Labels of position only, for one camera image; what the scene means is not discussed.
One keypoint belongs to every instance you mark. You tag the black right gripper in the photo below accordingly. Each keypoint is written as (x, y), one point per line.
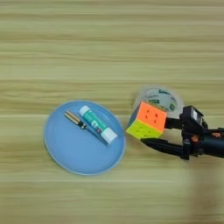
(211, 144)

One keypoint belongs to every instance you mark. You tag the colourful stickerless puzzle cube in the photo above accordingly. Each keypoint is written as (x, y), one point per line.
(150, 116)

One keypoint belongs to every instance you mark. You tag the green and white glue stick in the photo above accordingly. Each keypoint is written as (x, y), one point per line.
(97, 124)

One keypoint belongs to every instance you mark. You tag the black box with white label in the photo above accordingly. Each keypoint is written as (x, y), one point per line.
(192, 115)

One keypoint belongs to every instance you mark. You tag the clear adhesive tape roll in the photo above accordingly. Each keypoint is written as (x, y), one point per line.
(169, 97)

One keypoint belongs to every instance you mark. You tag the round blue plate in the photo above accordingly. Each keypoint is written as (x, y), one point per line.
(73, 151)

